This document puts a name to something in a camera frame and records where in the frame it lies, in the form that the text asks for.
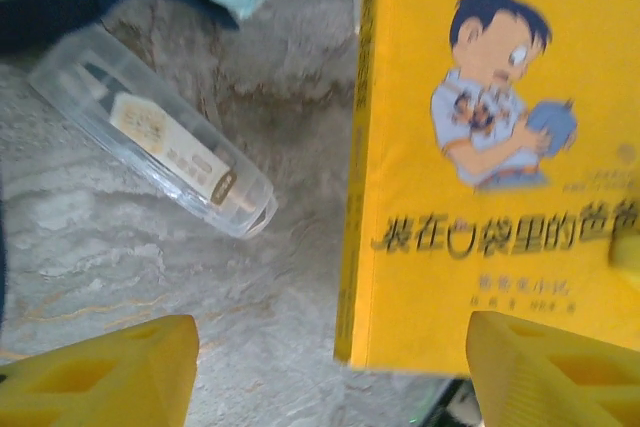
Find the yellow cartoon book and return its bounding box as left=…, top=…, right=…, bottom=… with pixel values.
left=333, top=0, right=640, bottom=378

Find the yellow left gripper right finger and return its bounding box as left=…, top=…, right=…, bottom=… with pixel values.
left=464, top=310, right=640, bottom=427

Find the clear plastic pen case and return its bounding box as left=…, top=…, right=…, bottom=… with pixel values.
left=27, top=21, right=279, bottom=239

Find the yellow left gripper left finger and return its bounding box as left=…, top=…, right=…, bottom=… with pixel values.
left=0, top=314, right=199, bottom=427

